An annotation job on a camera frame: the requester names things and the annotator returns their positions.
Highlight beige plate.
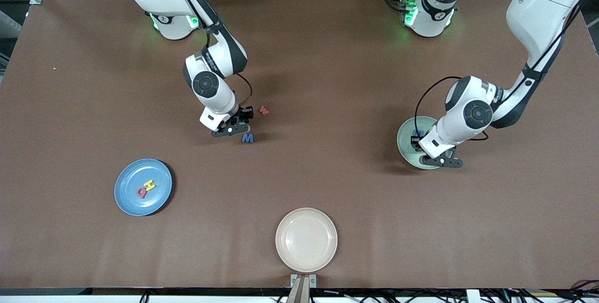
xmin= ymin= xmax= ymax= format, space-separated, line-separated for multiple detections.
xmin=275 ymin=207 xmax=338 ymax=273

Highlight brown table cover mat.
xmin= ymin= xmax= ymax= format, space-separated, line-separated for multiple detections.
xmin=0 ymin=0 xmax=599 ymax=289

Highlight blue plate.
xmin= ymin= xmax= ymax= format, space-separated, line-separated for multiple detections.
xmin=114 ymin=158 xmax=173 ymax=217

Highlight green plate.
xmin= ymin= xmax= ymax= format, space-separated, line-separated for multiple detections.
xmin=396 ymin=116 xmax=454 ymax=170

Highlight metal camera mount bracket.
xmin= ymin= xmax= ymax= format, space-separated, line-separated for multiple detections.
xmin=290 ymin=273 xmax=317 ymax=303

